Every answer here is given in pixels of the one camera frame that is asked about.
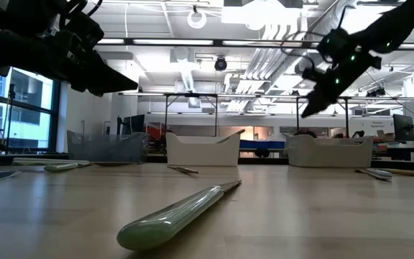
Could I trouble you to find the white plastic bin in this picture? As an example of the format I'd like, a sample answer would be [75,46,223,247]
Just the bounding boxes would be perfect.
[165,131,242,168]

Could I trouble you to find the black window frame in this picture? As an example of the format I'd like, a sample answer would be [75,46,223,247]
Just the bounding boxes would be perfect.
[0,64,63,152]

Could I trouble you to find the black ceiling camera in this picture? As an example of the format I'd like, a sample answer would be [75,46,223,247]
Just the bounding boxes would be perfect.
[213,56,229,72]

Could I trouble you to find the white ceiling ring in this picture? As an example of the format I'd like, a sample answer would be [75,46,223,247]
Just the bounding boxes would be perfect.
[187,9,208,29]

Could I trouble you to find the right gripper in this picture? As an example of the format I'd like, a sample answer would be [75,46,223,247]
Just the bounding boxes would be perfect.
[302,27,382,118]

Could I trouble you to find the blue-handled fork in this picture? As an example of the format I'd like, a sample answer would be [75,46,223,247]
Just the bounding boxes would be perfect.
[354,167,394,181]

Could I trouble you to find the dark transparent bin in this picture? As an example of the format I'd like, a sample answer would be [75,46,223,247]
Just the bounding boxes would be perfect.
[66,129,150,165]

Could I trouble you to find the black overhead rig frame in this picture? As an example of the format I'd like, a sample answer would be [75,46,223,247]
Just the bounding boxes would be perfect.
[119,91,414,138]

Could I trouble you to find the black computer monitor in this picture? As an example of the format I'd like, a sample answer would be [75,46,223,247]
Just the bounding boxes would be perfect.
[121,114,146,136]
[392,114,414,142]

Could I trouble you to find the blue panel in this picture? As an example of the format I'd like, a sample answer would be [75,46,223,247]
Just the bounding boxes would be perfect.
[240,140,286,150]

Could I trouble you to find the black tripod stand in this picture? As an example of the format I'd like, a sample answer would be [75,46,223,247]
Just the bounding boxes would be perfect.
[7,83,17,148]

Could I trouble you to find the person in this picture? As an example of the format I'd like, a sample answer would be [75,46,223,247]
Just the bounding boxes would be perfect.
[293,128,315,138]

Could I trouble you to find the grey plastic bin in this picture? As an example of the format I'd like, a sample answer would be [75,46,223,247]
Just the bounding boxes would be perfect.
[285,134,375,168]

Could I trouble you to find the overhead light bar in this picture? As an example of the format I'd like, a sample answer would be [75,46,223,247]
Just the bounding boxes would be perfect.
[97,37,414,50]

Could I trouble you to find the cardboard box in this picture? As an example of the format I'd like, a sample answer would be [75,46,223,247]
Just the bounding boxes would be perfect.
[376,129,395,143]

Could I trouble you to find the green-handled fork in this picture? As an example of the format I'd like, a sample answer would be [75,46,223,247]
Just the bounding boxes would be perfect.
[43,163,93,173]

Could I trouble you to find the black ceiling spotlights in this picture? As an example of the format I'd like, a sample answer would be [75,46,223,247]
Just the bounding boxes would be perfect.
[367,87,387,99]

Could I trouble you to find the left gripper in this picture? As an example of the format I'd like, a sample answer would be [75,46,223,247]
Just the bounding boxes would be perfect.
[48,10,139,97]

